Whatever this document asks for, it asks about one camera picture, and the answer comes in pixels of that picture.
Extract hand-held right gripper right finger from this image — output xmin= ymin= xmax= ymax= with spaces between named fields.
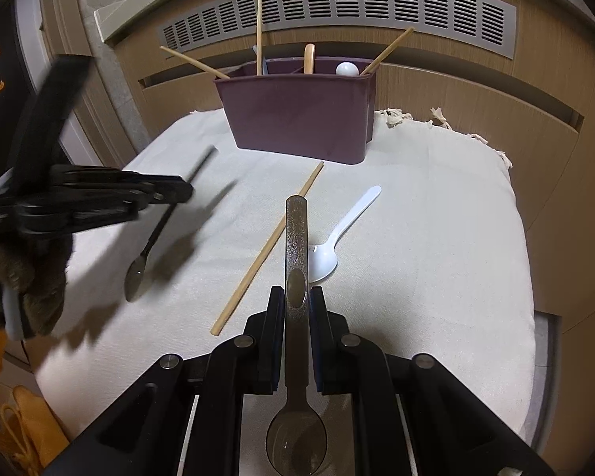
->
xmin=310 ymin=288 xmax=556 ymax=476

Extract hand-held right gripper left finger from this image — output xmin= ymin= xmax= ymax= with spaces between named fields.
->
xmin=44 ymin=286 xmax=286 ymax=476

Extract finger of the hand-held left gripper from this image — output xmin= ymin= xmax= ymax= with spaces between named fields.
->
xmin=12 ymin=56 xmax=93 ymax=195
xmin=50 ymin=165 xmax=195 ymax=231

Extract black handled small spoon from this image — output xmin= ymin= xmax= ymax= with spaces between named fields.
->
xmin=123 ymin=145 xmax=219 ymax=303

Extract white plastic spoon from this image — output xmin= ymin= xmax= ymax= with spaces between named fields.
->
xmin=307 ymin=185 xmax=382 ymax=284

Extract wooden chopstick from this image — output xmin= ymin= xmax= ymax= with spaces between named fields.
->
xmin=211 ymin=161 xmax=325 ymax=336
xmin=361 ymin=27 xmax=415 ymax=75
xmin=256 ymin=0 xmax=264 ymax=76
xmin=159 ymin=45 xmax=231 ymax=81

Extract purple utensil holder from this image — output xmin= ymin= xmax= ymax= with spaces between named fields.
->
xmin=214 ymin=58 xmax=378 ymax=166

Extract white cloth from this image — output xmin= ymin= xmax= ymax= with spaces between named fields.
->
xmin=32 ymin=106 xmax=534 ymax=462

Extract yellow bag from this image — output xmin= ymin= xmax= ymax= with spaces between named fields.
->
xmin=0 ymin=386 xmax=71 ymax=474

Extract long grey vent grille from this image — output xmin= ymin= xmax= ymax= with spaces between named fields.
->
xmin=159 ymin=0 xmax=519 ymax=61

